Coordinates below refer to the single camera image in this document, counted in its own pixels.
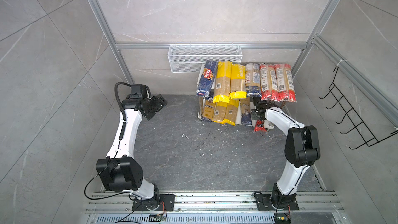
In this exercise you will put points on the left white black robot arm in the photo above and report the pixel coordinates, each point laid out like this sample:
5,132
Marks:
119,172

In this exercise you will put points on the white two-tier shelf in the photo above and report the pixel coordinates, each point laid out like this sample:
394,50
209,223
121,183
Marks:
267,124

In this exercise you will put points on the blue end spaghetti bag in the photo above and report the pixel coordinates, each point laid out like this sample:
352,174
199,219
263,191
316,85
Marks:
252,80

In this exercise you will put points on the Ankara blue spaghetti bag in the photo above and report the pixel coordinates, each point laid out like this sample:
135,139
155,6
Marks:
245,112

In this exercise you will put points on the yellow Pastatime spaghetti bag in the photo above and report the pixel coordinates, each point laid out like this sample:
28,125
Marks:
238,82

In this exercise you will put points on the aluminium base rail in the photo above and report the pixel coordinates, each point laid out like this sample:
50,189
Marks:
216,208

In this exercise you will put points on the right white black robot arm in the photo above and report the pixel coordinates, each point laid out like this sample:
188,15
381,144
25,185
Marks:
302,150

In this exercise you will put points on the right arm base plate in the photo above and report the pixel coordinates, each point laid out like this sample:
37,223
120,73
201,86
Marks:
269,202

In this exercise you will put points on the blue Barilla spaghetti pack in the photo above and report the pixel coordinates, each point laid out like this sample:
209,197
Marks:
206,79

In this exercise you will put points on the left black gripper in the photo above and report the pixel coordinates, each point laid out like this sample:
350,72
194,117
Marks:
157,105

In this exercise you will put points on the black wire hook rack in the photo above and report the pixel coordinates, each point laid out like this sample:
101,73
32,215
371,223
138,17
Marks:
352,116

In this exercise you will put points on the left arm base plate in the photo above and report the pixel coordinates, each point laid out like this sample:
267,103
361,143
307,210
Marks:
158,203

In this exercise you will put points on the red label spaghetti bag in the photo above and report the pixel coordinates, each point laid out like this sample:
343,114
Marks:
269,88

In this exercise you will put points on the white wire mesh basket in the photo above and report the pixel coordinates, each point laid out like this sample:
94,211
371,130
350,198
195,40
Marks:
189,58

